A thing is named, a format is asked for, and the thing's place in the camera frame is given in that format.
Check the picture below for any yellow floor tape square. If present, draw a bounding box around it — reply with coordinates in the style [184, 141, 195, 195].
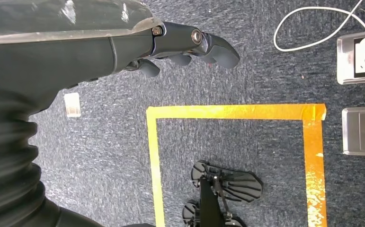
[146, 103, 328, 227]

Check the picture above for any black robot foot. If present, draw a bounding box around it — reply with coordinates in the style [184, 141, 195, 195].
[191, 160, 264, 203]
[182, 202, 249, 227]

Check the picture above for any black robot leg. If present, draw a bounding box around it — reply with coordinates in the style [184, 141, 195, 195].
[199, 178, 225, 227]

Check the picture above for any steel floor socket with outlet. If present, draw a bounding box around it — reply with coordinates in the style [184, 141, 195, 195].
[336, 28, 365, 86]

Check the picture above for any closed steel floor socket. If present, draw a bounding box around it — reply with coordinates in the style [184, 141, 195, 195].
[341, 105, 365, 157]

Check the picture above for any white power cable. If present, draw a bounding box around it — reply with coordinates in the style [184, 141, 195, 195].
[273, 0, 365, 52]

